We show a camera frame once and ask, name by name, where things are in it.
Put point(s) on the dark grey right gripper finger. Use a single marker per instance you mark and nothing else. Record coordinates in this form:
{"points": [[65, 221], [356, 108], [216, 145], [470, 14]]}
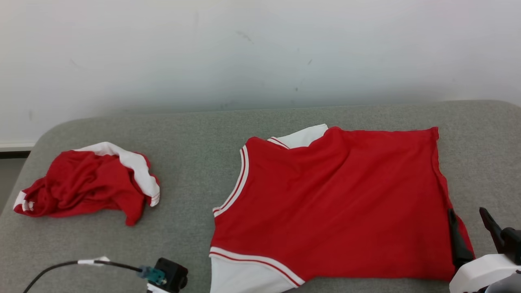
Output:
{"points": [[458, 244], [493, 230]]}

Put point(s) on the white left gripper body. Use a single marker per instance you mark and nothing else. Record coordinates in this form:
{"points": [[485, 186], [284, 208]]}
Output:
{"points": [[154, 289]]}

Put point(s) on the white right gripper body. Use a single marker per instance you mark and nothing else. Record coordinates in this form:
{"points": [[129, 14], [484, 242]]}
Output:
{"points": [[480, 270]]}

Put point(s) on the red jersey with white sleeves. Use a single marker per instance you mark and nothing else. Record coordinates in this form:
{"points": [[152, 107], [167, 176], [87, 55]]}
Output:
{"points": [[346, 203]]}

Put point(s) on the red shorts with white stripes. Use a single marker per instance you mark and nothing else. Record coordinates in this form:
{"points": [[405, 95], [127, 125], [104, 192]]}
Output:
{"points": [[85, 183]]}

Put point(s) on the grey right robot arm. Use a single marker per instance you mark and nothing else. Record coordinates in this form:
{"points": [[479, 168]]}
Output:
{"points": [[508, 285]]}

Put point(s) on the black baseboard strip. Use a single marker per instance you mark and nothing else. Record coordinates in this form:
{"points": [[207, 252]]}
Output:
{"points": [[14, 154]]}

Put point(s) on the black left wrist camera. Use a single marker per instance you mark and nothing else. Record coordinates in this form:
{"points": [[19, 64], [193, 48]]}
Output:
{"points": [[173, 274]]}

